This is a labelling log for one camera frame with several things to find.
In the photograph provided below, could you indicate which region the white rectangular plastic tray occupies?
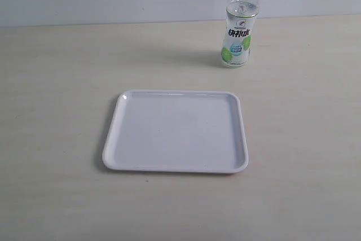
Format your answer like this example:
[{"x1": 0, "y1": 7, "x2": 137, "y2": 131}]
[{"x1": 102, "y1": 90, "x2": 249, "y2": 174}]

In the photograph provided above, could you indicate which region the clear plastic drink bottle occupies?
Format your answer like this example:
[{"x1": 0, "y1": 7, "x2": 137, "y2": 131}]
[{"x1": 221, "y1": 0, "x2": 260, "y2": 68}]

